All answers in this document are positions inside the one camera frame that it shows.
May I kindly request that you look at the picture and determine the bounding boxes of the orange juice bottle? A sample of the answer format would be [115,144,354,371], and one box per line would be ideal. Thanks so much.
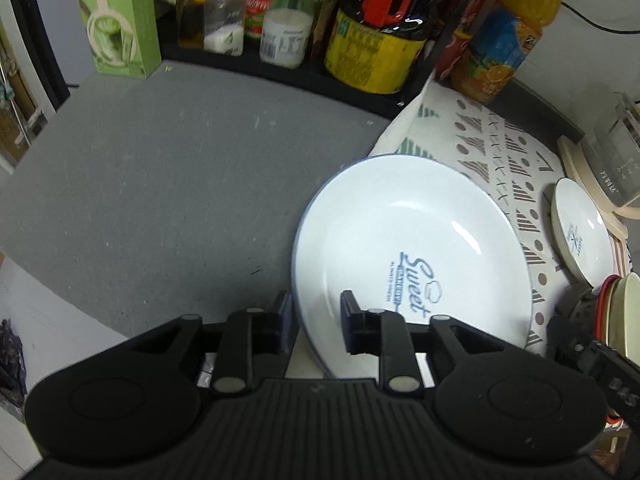
[450,0,562,104]

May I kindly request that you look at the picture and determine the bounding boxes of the small white plate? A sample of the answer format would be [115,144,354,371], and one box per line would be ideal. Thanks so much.
[551,178,614,288]

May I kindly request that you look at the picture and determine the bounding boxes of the white patterned dish towel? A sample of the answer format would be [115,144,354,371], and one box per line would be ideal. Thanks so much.
[370,82,572,356]

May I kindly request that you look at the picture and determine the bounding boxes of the glass kettle with beige lid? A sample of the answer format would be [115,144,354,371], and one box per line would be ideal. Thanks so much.
[558,92,639,242]

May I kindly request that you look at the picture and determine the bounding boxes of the small glass salt shaker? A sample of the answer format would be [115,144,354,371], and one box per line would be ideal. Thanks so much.
[203,0,245,56]

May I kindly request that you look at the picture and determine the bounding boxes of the stacked cream bowls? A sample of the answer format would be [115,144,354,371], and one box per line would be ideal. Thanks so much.
[594,273,640,364]

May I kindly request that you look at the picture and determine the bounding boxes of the white capped seasoning bottle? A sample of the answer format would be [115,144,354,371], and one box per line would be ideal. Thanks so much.
[259,0,319,70]

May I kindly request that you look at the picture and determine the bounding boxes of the red snack can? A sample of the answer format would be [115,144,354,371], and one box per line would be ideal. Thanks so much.
[435,0,486,80]

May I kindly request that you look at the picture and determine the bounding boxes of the black shelf rack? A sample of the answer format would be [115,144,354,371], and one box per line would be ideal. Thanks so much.
[156,0,468,118]

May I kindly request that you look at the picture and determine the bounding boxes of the red label sauce bottle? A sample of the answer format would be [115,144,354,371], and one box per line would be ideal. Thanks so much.
[243,0,278,42]

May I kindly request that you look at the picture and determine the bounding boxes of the white Sweet bakery plate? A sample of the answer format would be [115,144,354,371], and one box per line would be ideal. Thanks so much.
[292,155,533,378]

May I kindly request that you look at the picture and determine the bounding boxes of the dark soy sauce jug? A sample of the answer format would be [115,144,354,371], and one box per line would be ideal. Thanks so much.
[324,0,447,96]

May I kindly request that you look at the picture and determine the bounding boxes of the green carton box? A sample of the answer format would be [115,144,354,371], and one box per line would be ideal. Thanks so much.
[78,0,162,79]

